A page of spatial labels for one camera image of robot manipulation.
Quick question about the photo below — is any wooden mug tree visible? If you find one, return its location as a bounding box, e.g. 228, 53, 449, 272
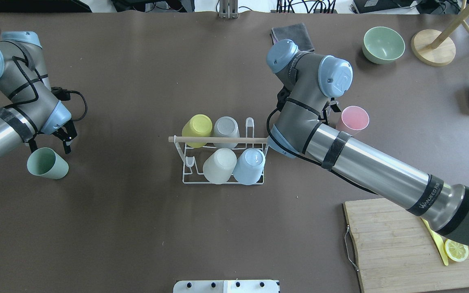
411, 2, 469, 67

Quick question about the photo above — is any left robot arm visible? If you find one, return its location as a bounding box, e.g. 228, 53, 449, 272
0, 31, 77, 157

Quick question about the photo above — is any lemon slice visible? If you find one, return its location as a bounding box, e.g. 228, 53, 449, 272
444, 239, 469, 262

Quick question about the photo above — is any grey folded cloth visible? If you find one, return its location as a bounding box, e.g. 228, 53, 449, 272
270, 22, 315, 52

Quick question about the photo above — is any light blue cup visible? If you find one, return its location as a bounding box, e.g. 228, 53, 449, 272
232, 148, 265, 185

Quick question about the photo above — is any green cup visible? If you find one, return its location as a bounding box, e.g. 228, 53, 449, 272
26, 148, 69, 179

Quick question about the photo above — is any wooden cutting board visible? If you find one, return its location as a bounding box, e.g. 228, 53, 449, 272
344, 198, 469, 293

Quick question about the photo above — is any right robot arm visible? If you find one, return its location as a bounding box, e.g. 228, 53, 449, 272
266, 39, 469, 245

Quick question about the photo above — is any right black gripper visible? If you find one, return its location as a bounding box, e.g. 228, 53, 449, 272
277, 87, 341, 125

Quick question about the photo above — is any yellow knife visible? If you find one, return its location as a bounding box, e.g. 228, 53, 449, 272
421, 218, 449, 266

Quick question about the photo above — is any cream white cup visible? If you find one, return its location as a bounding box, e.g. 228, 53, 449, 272
203, 148, 237, 185

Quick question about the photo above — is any green bowl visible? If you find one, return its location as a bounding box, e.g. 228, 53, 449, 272
362, 26, 405, 65

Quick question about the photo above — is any grey cup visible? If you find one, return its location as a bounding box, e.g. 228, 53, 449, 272
212, 116, 239, 149

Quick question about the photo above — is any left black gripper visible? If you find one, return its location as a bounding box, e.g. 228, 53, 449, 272
28, 122, 77, 154

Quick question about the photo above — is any white wire cup rack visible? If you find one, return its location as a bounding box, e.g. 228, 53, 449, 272
168, 114, 268, 186

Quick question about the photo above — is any yellow cup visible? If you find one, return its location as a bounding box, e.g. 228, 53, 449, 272
181, 114, 213, 137

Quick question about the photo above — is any pink cup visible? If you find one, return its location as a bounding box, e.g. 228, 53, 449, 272
335, 105, 370, 136

